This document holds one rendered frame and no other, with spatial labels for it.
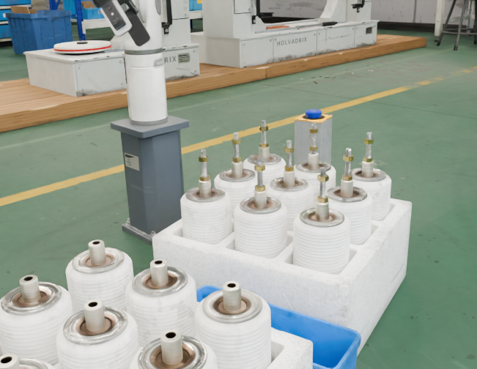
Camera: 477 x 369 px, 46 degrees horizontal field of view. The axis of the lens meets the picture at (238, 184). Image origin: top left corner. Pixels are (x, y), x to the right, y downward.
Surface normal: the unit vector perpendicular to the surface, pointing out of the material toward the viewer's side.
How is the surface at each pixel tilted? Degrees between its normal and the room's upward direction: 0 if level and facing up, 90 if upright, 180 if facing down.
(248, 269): 90
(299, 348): 0
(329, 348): 88
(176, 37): 90
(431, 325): 0
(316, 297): 90
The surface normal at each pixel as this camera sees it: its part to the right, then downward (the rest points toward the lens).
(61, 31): 0.74, 0.25
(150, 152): -0.04, 0.36
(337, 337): -0.54, 0.28
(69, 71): -0.73, 0.26
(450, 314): -0.03, -0.94
